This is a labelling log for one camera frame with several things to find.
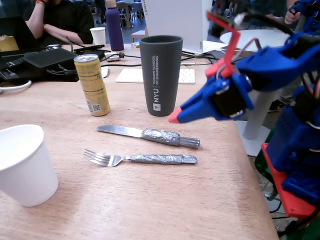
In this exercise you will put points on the blue gripper with motor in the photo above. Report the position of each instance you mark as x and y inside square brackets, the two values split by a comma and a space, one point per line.
[208, 106]

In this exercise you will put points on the person right forearm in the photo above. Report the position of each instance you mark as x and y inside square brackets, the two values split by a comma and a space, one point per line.
[33, 22]

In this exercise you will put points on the person left forearm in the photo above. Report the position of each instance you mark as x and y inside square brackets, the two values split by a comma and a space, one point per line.
[62, 32]

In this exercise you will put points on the operator hand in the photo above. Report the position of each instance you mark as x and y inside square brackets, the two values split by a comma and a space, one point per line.
[291, 17]

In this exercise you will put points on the gray NYU cup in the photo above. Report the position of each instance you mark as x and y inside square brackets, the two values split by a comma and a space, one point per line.
[161, 75]

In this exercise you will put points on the white keyboard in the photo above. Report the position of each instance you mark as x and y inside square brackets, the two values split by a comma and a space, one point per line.
[130, 75]

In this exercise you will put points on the green table clamp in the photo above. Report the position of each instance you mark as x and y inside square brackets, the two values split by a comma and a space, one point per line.
[261, 167]

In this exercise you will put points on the white round table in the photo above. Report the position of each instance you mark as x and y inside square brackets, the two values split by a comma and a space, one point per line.
[257, 38]

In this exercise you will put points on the white upright box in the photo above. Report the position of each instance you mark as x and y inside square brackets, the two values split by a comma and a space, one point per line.
[175, 17]

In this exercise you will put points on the wooden stool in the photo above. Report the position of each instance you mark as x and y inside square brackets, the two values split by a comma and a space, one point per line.
[140, 35]

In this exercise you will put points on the white charger block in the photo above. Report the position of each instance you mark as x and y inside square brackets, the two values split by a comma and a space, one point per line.
[112, 57]

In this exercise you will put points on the white computer mouse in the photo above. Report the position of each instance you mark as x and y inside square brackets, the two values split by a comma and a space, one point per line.
[105, 71]

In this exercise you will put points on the yellow drink can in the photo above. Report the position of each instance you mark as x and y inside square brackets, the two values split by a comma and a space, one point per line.
[93, 87]

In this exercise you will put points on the purple water bottle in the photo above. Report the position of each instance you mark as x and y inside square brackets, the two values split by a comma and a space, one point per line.
[114, 30]

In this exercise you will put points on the small white paper cup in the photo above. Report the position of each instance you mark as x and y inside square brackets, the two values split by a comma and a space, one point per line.
[98, 36]

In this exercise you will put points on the black phone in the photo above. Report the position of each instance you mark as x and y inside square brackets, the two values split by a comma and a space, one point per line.
[88, 48]

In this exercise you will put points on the person torso black shirt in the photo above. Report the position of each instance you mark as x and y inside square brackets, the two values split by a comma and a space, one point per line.
[70, 17]

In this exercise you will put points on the black soft case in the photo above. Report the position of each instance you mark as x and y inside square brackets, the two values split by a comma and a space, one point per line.
[50, 57]

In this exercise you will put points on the black flat device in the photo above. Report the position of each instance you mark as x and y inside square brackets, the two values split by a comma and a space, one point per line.
[30, 72]

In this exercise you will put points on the large white paper cup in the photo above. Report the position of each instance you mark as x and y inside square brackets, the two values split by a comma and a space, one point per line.
[25, 170]

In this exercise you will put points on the black laptop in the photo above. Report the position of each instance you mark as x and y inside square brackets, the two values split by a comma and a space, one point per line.
[17, 32]

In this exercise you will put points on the yellow paper bag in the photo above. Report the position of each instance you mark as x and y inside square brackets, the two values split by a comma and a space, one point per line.
[7, 43]

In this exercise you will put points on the red camera mount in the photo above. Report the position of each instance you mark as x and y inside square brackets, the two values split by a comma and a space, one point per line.
[233, 47]

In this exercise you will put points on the red robot base plate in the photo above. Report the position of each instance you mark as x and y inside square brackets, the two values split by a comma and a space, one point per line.
[282, 185]

